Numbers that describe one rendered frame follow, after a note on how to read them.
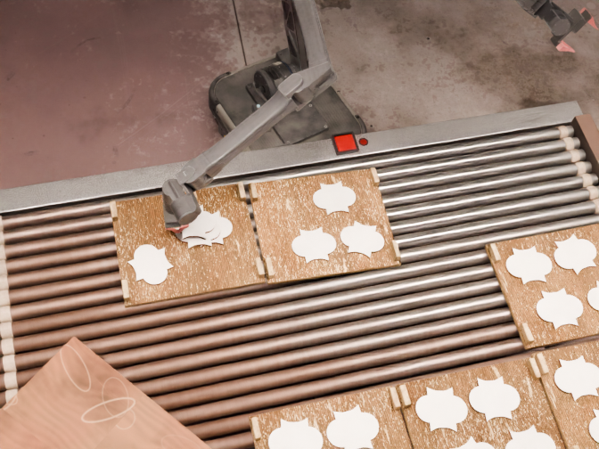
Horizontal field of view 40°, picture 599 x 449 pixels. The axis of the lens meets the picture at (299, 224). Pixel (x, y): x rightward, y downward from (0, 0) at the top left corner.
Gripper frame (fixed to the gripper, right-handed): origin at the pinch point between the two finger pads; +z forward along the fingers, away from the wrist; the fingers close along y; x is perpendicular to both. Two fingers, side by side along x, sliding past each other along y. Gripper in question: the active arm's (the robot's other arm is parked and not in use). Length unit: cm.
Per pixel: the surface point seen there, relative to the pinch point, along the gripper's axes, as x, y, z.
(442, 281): -77, -27, 8
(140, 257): 11.6, -8.7, 3.2
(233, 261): -15.1, -13.1, 4.6
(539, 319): -102, -43, 6
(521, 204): -110, -3, 9
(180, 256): 0.0, -9.4, 4.3
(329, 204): -47.2, 2.6, 4.8
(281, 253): -29.7, -12.2, 5.0
